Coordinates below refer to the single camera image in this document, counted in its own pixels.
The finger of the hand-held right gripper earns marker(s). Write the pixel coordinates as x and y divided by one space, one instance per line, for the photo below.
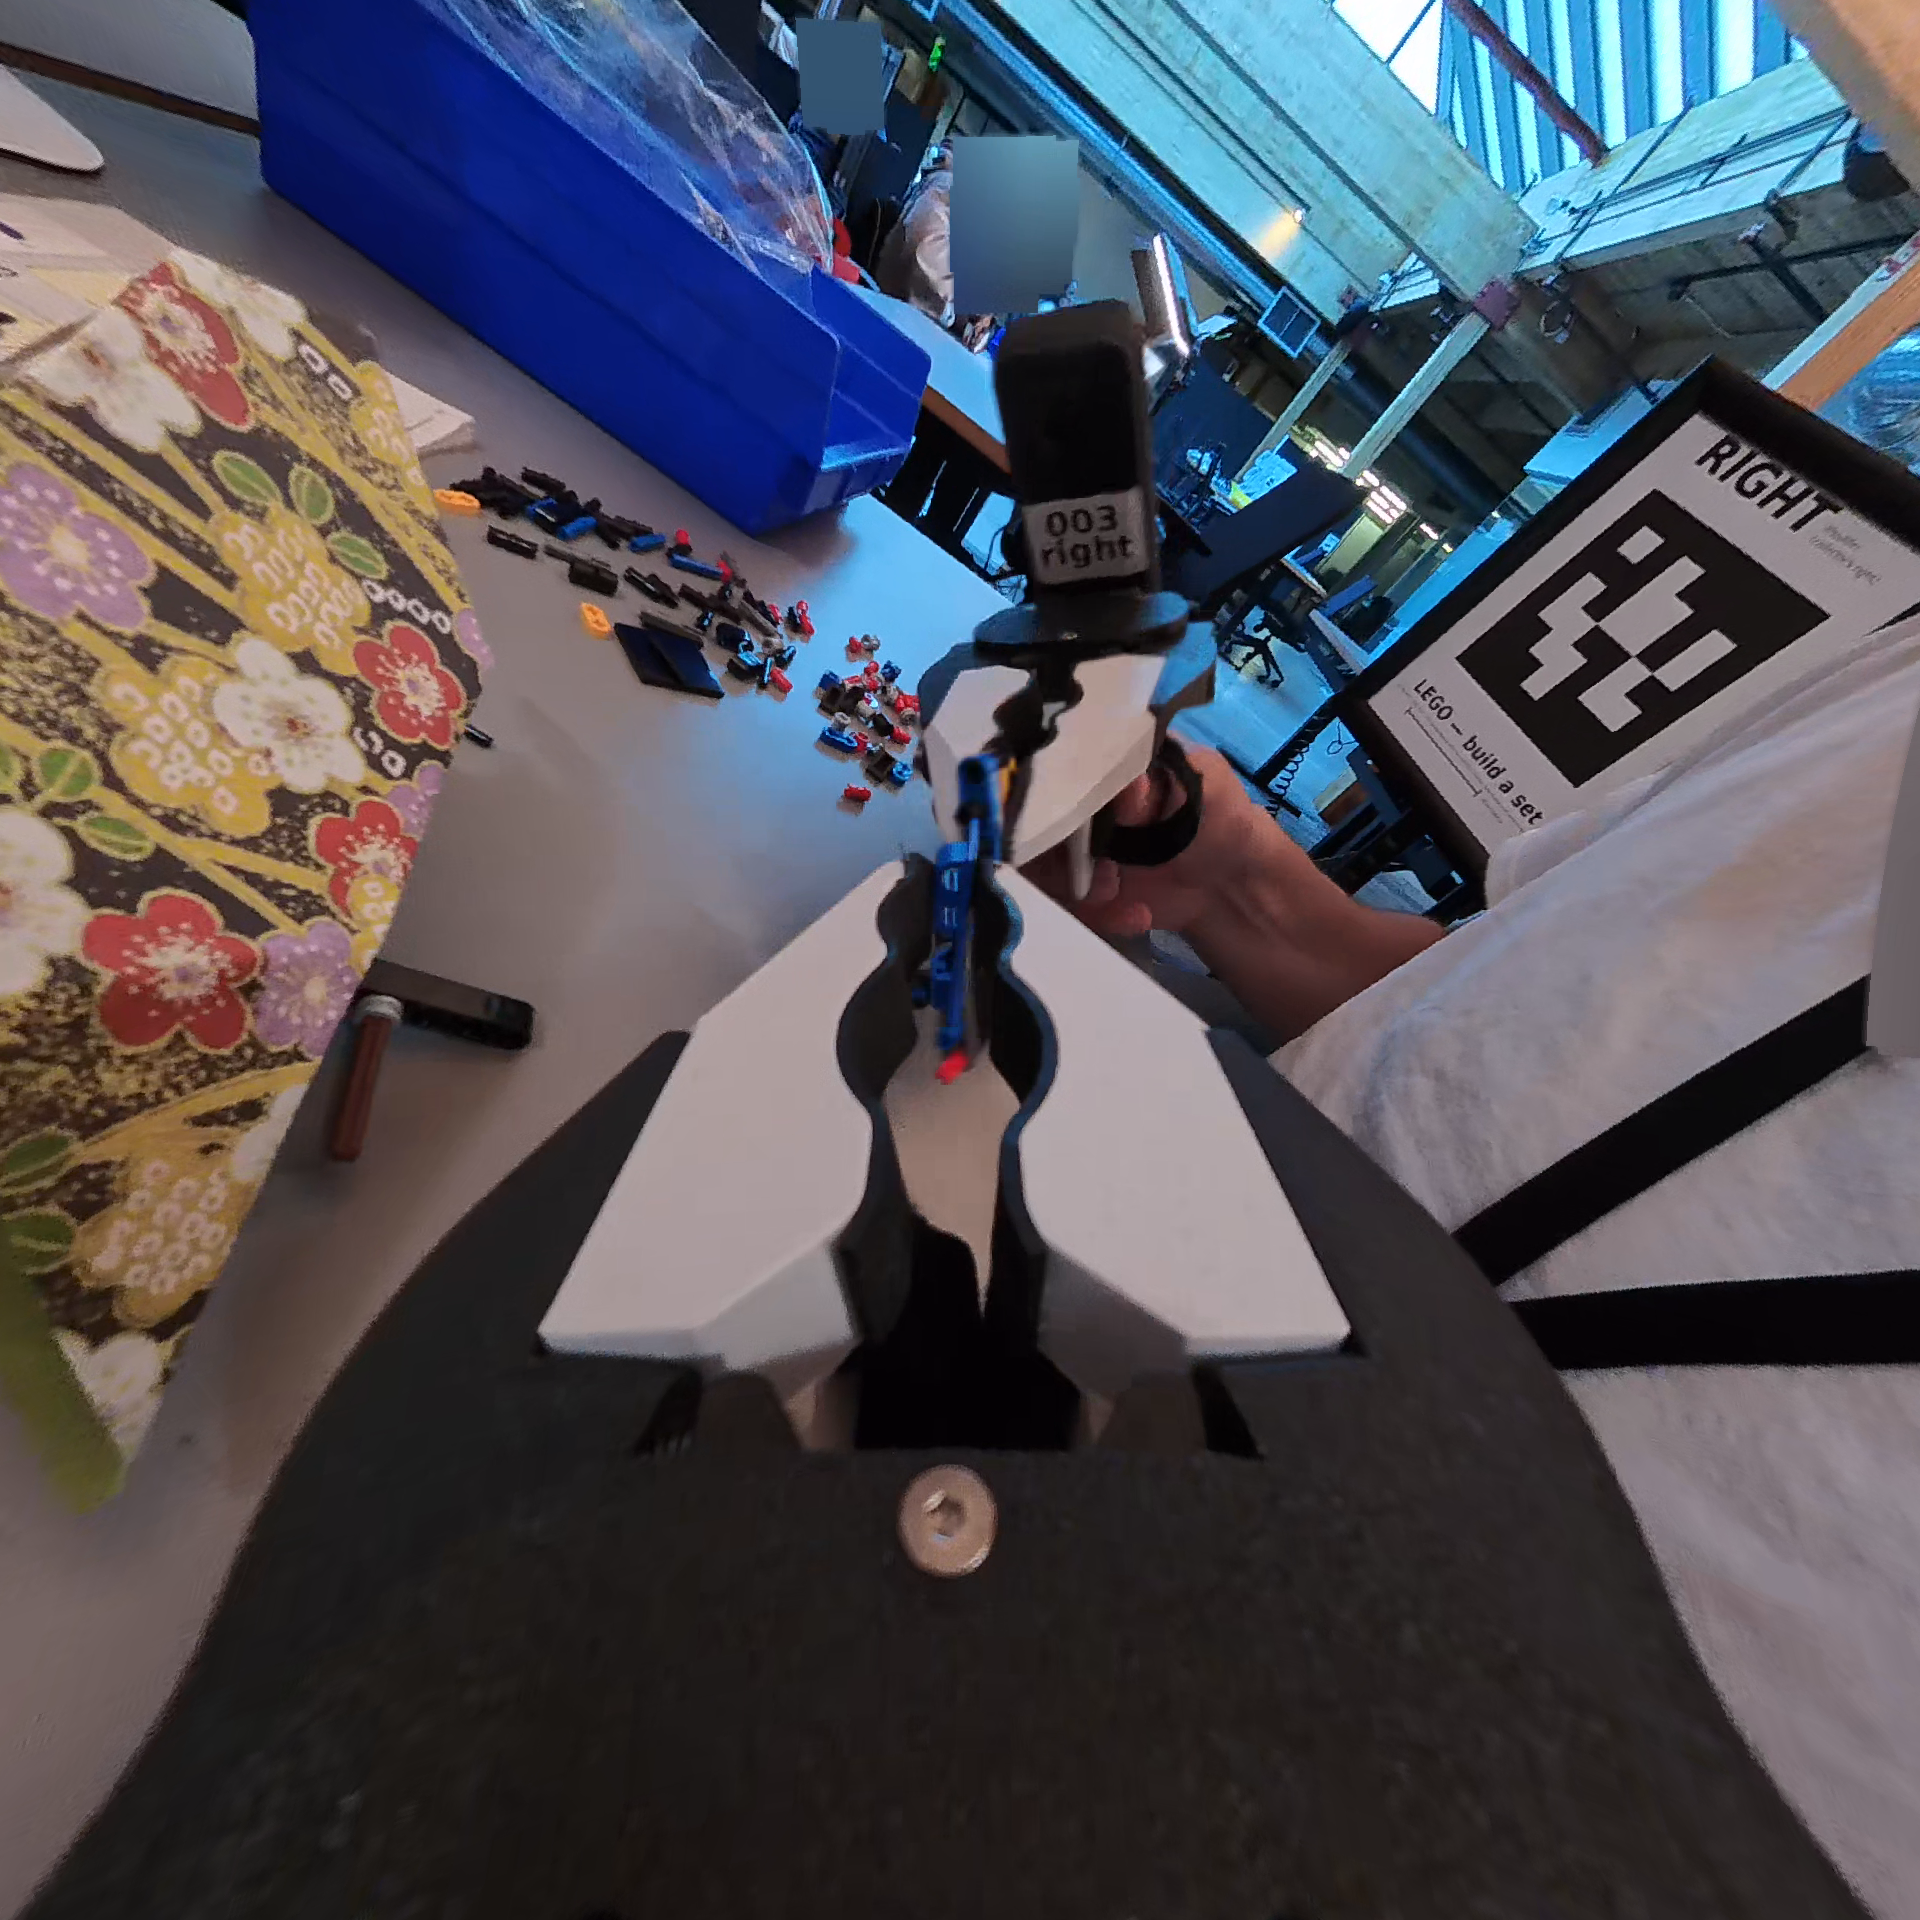
1103 750
960 720

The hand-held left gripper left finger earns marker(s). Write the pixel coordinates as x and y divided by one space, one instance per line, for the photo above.
705 1186

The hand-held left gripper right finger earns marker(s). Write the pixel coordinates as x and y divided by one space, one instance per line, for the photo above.
1185 1186

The blue lego piece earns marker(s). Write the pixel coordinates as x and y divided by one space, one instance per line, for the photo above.
960 932

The lego pieces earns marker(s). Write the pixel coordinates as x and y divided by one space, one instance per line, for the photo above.
580 518

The lego instruction booklet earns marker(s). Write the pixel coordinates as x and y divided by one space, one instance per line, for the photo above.
429 422

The person's right forearm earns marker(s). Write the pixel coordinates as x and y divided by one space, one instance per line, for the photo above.
1350 944

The black lego vehicle chassis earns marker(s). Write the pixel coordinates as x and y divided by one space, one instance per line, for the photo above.
464 1014

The black flat lego panel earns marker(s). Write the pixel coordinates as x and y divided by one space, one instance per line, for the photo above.
669 661

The brown lego axle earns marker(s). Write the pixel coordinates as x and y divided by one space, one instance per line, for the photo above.
360 1079

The person's right hand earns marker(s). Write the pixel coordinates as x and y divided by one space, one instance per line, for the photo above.
1237 869

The black office chair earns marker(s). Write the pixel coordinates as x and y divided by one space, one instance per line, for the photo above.
1268 646

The clear plastic bag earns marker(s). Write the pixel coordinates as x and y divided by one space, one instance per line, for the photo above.
661 106

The framed marker sign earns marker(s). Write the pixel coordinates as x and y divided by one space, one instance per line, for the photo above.
1650 646

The blue plastic bin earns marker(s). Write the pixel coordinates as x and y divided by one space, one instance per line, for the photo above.
524 224

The floral patterned cloth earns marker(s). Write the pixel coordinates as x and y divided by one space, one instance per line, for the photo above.
194 750

